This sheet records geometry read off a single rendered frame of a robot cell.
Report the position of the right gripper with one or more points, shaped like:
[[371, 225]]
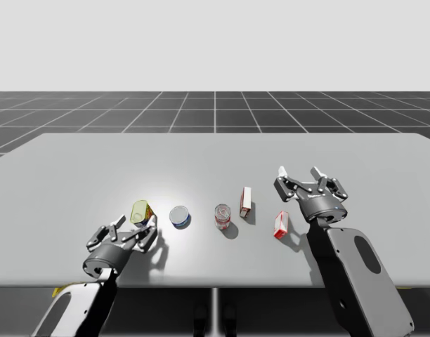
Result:
[[324, 207]]

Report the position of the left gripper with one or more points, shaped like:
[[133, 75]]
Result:
[[107, 258]]

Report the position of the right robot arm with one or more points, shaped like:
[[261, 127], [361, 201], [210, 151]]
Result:
[[362, 274]]

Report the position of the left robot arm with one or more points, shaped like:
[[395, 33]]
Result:
[[74, 309]]

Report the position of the green and blue rectangular can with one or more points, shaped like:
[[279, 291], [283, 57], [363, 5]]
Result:
[[141, 212]]

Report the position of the blue flat can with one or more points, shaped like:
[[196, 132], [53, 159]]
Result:
[[180, 217]]

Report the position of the red and white can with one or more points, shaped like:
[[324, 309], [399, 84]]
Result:
[[222, 217]]

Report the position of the red and white carton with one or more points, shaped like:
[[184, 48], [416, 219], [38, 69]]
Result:
[[245, 203]]

